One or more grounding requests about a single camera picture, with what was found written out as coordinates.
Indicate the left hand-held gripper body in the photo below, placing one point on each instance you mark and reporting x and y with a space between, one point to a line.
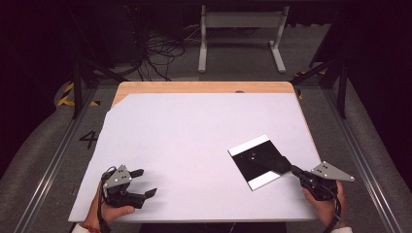
118 179

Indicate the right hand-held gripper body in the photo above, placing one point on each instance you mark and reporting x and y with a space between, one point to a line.
330 173

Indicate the black and white box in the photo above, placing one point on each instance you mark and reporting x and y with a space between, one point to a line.
249 161

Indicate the person's left hand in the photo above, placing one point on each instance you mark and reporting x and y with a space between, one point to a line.
107 215

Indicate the person's right hand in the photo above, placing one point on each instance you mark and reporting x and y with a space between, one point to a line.
324 210

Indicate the white paper sheet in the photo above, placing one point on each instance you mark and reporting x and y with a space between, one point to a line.
178 129

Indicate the person's dark clothing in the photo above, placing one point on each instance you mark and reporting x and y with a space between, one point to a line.
210 228

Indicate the black metal stand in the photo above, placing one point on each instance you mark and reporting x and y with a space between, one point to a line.
77 87
341 90

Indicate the yellow and black tape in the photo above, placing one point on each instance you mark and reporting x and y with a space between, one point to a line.
66 93

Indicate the aluminium floor rail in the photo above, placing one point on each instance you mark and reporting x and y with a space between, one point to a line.
366 155
48 174

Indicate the white metal stand frame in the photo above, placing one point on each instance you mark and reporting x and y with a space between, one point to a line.
243 20

